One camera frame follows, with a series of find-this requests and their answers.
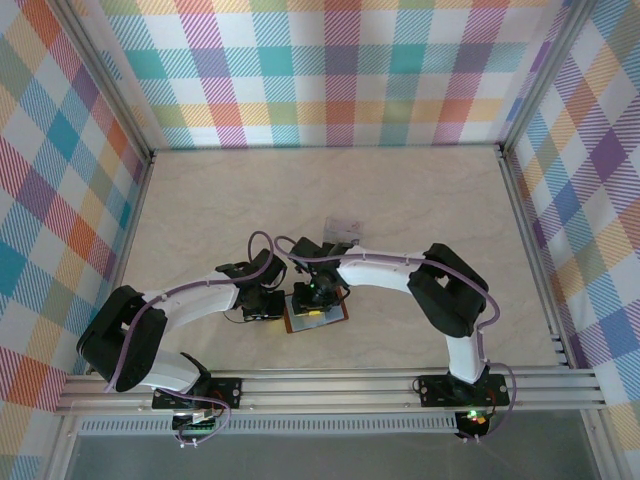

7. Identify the aluminium table edge rail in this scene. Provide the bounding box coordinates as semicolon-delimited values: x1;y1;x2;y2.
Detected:
84;152;157;376
497;144;574;369

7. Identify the small lit circuit board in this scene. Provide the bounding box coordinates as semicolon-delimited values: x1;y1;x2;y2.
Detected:
455;407;490;441

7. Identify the aluminium mounting rail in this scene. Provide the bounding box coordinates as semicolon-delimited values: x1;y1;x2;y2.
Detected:
53;368;607;417

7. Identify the grey slotted cable duct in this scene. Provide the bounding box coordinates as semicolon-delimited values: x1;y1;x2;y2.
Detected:
78;417;461;437

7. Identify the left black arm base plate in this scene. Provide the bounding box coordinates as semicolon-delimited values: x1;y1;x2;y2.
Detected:
151;377;245;412

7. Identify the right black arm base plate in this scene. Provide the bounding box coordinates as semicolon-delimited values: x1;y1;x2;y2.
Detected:
417;373;511;408

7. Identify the green terminal circuit board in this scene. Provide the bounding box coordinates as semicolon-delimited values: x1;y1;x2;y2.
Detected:
171;408;224;448

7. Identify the brown leather card holder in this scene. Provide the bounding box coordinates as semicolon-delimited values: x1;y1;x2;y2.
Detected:
282;287;350;335

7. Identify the aluminium frame post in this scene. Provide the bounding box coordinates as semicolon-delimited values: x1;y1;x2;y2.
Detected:
52;0;156;164
497;0;594;156

